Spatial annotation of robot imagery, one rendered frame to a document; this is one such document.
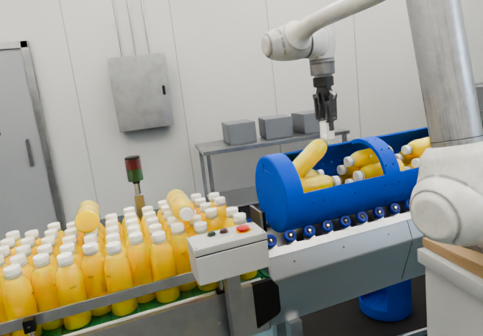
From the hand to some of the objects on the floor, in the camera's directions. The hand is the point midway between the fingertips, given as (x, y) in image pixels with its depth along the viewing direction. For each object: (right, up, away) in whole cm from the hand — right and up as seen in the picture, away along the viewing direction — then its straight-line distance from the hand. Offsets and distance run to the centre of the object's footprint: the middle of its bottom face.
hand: (326, 130), depth 143 cm
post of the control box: (-24, -138, -21) cm, 142 cm away
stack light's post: (-62, -133, +34) cm, 151 cm away
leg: (-6, -131, +9) cm, 131 cm away
